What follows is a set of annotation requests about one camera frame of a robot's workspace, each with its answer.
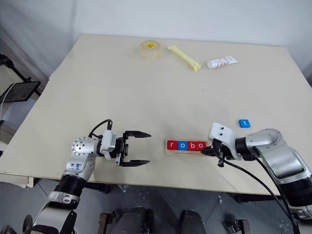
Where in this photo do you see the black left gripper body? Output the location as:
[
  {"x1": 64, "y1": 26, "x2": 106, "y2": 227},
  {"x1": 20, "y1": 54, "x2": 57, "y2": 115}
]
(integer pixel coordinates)
[{"x1": 114, "y1": 136, "x2": 130, "y2": 167}]

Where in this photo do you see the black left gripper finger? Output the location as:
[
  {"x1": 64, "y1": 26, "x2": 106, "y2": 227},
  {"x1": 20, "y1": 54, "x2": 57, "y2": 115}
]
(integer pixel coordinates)
[
  {"x1": 121, "y1": 159, "x2": 151, "y2": 168},
  {"x1": 123, "y1": 131, "x2": 152, "y2": 140}
]

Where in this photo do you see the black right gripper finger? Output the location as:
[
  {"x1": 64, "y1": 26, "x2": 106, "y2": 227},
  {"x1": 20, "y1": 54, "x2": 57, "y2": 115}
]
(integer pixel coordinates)
[{"x1": 201, "y1": 147, "x2": 219, "y2": 156}]

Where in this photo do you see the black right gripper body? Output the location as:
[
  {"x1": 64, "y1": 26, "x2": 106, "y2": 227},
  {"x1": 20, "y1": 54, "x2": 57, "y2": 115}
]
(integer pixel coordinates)
[{"x1": 211, "y1": 138, "x2": 233, "y2": 168}]

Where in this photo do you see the long wooden letter tray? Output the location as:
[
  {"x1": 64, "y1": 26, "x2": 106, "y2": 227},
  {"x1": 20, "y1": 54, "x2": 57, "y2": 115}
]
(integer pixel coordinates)
[{"x1": 165, "y1": 139, "x2": 213, "y2": 156}]

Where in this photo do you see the clear tape roll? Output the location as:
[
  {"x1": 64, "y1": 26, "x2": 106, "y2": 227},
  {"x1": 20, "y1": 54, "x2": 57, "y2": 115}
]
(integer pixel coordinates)
[{"x1": 140, "y1": 39, "x2": 161, "y2": 60}]

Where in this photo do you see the white squeeze tube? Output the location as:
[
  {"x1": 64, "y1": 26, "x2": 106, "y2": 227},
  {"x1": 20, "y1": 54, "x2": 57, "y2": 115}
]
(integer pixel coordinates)
[{"x1": 207, "y1": 55, "x2": 237, "y2": 70}]

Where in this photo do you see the yellow plastic packet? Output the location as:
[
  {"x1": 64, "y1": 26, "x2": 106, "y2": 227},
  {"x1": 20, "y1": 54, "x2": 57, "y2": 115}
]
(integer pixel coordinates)
[{"x1": 167, "y1": 45, "x2": 202, "y2": 73}]

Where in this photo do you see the black tablet on stand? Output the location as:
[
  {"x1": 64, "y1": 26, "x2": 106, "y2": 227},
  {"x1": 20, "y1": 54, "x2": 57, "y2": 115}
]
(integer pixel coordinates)
[{"x1": 4, "y1": 81, "x2": 41, "y2": 103}]

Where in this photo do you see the black tripod stand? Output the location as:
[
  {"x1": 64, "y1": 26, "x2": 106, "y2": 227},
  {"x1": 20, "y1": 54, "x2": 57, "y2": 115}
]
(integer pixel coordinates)
[{"x1": 0, "y1": 53, "x2": 33, "y2": 84}]

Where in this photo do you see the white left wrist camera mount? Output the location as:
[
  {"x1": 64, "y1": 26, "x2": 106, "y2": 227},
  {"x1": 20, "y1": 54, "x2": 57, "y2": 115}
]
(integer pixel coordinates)
[{"x1": 100, "y1": 130, "x2": 118, "y2": 161}]

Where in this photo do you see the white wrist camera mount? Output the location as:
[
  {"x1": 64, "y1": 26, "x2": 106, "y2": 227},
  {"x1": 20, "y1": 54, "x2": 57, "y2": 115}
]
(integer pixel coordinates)
[
  {"x1": 208, "y1": 122, "x2": 244, "y2": 161},
  {"x1": 100, "y1": 130, "x2": 118, "y2": 161}
]

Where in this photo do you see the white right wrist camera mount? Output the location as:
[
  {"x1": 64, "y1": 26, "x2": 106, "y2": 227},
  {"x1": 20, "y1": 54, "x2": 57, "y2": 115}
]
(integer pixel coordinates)
[{"x1": 208, "y1": 122, "x2": 244, "y2": 161}]

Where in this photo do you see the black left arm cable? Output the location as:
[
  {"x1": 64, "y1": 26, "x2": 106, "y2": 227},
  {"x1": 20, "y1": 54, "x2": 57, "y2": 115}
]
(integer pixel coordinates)
[{"x1": 88, "y1": 118, "x2": 114, "y2": 138}]

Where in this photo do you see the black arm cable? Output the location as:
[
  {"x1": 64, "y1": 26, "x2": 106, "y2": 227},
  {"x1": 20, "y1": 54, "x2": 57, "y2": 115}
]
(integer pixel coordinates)
[
  {"x1": 253, "y1": 157, "x2": 293, "y2": 215},
  {"x1": 88, "y1": 118, "x2": 114, "y2": 138},
  {"x1": 223, "y1": 159, "x2": 301, "y2": 234}
]

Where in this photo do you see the black table frame bar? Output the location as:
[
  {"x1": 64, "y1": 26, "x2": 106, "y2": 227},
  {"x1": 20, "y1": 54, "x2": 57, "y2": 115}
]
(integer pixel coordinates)
[
  {"x1": 235, "y1": 194, "x2": 281, "y2": 203},
  {"x1": 81, "y1": 182, "x2": 111, "y2": 195}
]

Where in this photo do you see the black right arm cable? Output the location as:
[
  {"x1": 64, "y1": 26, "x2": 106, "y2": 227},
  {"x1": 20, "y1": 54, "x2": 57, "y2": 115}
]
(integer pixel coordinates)
[
  {"x1": 223, "y1": 159, "x2": 301, "y2": 234},
  {"x1": 253, "y1": 157, "x2": 293, "y2": 215}
]

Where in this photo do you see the white thin cable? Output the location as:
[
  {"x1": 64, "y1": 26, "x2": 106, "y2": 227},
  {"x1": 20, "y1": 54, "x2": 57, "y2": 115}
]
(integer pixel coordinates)
[{"x1": 0, "y1": 84, "x2": 16, "y2": 117}]

